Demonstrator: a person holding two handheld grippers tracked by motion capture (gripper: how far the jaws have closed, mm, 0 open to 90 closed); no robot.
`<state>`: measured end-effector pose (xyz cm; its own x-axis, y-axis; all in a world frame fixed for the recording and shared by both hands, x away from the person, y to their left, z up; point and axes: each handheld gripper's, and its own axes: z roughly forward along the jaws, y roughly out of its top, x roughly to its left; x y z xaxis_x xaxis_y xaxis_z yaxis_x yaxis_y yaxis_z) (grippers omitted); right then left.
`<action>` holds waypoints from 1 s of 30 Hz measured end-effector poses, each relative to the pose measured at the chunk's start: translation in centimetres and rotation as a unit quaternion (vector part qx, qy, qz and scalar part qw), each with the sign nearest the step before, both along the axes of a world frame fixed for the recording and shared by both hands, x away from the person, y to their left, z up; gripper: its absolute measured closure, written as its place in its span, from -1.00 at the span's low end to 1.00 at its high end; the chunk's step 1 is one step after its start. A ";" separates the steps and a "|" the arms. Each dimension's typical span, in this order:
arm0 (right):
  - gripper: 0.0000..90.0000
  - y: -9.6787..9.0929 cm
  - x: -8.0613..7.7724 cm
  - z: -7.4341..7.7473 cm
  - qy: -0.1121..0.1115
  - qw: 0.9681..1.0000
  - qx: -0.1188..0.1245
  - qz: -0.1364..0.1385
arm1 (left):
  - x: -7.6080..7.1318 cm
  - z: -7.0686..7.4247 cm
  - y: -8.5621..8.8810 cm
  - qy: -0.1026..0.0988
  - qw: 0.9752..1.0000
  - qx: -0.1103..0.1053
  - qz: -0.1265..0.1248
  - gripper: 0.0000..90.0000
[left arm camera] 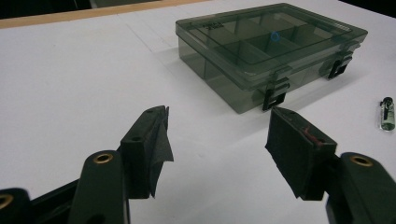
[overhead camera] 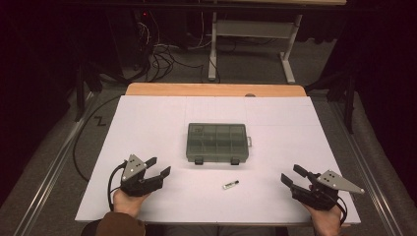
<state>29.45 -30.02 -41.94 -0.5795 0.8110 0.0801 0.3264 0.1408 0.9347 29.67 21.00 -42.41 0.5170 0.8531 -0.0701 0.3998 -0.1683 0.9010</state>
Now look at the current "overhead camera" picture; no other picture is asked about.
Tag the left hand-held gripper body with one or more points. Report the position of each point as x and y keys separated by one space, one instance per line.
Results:
x=134 y=177

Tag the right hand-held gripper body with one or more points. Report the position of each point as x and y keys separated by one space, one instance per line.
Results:
x=319 y=193

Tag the grey plastic compartment box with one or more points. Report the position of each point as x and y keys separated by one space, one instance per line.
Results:
x=216 y=143

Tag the person's left hand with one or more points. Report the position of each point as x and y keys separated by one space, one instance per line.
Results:
x=128 y=204

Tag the person's right hand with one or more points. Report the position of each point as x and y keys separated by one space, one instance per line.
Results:
x=326 y=221

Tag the white table cover sheet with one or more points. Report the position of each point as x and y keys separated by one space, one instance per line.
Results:
x=157 y=124

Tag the dark rounded object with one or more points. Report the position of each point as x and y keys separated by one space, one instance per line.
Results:
x=90 y=229

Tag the black metal stand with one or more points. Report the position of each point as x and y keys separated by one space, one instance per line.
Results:
x=80 y=91
x=349 y=98

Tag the aluminium floor rail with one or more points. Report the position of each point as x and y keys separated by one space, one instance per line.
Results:
x=370 y=183
x=49 y=177

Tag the white metal desk frame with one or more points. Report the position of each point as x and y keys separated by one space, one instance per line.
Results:
x=255 y=29

